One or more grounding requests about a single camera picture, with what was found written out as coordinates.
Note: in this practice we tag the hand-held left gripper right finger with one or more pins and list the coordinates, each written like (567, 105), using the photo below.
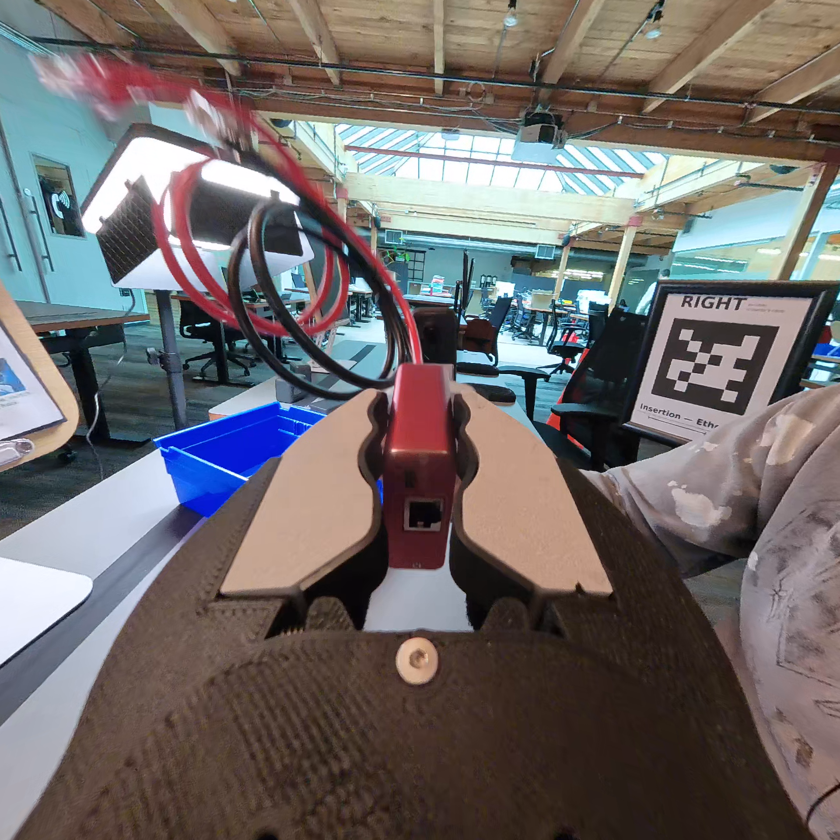
(525, 518)

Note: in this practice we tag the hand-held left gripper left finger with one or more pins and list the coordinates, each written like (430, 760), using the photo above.
(308, 518)

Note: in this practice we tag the red metal ethernet adapter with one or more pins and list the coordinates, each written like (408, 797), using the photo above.
(420, 433)

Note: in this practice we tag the blue plastic storage bin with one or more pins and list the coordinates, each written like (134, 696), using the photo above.
(216, 459)

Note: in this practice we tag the person's right forearm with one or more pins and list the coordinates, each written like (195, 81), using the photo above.
(689, 499)

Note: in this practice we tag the white side table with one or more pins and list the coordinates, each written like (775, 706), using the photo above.
(249, 400)

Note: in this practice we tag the grey device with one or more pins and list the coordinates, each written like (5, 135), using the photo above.
(292, 387)

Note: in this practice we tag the black light stand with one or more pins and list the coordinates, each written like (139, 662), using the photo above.
(172, 354)

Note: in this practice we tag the ceiling projector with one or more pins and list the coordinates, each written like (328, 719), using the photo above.
(539, 138)

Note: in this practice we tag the printed tag sign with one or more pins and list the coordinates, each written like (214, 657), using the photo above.
(715, 354)

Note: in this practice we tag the brown office desk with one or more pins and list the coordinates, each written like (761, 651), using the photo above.
(79, 315)

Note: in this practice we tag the person's torso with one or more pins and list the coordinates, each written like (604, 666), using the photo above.
(800, 656)

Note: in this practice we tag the studio light panel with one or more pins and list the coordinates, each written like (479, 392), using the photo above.
(164, 157)

